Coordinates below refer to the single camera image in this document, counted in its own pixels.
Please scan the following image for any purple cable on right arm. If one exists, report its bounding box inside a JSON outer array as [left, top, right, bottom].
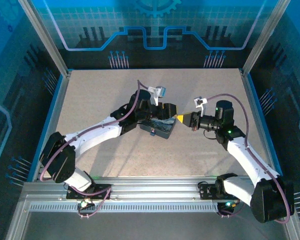
[[206, 93, 291, 225]]

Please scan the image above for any aluminium frame post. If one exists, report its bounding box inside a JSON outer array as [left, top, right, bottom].
[[17, 0, 71, 76], [241, 0, 292, 76]]

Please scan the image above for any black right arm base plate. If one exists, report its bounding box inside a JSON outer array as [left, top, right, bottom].
[[197, 180, 241, 201]]

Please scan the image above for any starry night painted box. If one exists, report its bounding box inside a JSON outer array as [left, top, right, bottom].
[[139, 116, 178, 140]]

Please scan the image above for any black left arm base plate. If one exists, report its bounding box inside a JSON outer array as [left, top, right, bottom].
[[65, 183, 113, 201]]

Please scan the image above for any slotted grey cable duct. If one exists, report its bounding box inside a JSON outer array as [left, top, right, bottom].
[[29, 203, 222, 212]]

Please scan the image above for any aluminium side frame rail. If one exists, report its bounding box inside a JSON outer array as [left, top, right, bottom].
[[31, 70, 73, 181], [239, 69, 284, 177]]

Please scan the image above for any aluminium front frame rail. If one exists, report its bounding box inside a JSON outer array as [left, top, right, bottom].
[[21, 175, 292, 204]]

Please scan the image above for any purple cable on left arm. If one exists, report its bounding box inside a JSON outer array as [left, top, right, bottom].
[[39, 79, 151, 220]]

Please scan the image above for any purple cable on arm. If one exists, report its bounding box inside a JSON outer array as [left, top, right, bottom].
[[39, 79, 151, 220], [206, 93, 291, 225]]

